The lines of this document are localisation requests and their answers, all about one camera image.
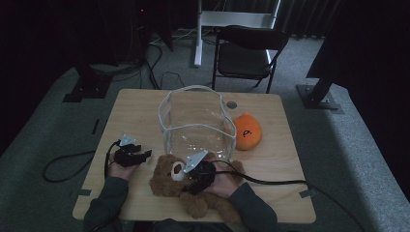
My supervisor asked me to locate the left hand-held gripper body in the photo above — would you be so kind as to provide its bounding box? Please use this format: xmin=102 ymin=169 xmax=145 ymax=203
xmin=114 ymin=133 xmax=143 ymax=168

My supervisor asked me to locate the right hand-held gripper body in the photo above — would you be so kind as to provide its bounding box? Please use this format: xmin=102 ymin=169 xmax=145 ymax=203
xmin=182 ymin=149 xmax=218 ymax=195

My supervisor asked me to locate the brown teddy bear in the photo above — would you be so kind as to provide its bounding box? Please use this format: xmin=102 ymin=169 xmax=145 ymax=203
xmin=148 ymin=152 xmax=247 ymax=223

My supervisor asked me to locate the orange plush toy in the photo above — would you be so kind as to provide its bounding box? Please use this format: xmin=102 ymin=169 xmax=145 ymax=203
xmin=232 ymin=111 xmax=263 ymax=152

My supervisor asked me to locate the person's left hand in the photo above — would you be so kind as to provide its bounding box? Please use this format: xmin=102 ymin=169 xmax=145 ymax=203
xmin=106 ymin=153 xmax=138 ymax=181

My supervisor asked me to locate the person's right hand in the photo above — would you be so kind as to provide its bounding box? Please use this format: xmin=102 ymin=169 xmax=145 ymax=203
xmin=202 ymin=159 xmax=247 ymax=199

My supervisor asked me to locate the grey tape strip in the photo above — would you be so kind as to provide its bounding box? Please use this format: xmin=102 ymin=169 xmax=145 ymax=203
xmin=71 ymin=188 xmax=93 ymax=198
xmin=298 ymin=188 xmax=319 ymax=199

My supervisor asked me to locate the black folding chair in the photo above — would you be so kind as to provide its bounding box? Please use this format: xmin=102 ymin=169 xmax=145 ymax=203
xmin=211 ymin=24 xmax=290 ymax=95

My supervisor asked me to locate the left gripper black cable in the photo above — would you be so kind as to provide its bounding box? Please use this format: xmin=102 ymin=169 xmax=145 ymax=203
xmin=43 ymin=140 xmax=121 ymax=184

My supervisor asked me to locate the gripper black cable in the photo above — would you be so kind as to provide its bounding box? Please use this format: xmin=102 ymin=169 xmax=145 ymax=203
xmin=208 ymin=159 xmax=367 ymax=232
xmin=43 ymin=140 xmax=121 ymax=184

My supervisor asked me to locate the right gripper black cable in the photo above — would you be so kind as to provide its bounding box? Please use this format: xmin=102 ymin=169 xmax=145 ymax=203
xmin=208 ymin=159 xmax=367 ymax=232

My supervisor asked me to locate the black stand with base plate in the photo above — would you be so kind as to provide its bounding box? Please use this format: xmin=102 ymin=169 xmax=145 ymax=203
xmin=295 ymin=72 xmax=344 ymax=115
xmin=62 ymin=62 xmax=114 ymax=103

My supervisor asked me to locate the bundle of black floor cables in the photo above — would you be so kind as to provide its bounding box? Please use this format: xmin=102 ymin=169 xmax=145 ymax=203
xmin=109 ymin=40 xmax=164 ymax=91

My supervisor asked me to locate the thin black looped cable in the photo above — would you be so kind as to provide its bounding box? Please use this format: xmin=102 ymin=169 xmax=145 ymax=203
xmin=160 ymin=71 xmax=187 ymax=90

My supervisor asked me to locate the white metal desk frame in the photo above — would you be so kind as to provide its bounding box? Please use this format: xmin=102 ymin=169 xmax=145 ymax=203
xmin=193 ymin=0 xmax=281 ymax=69

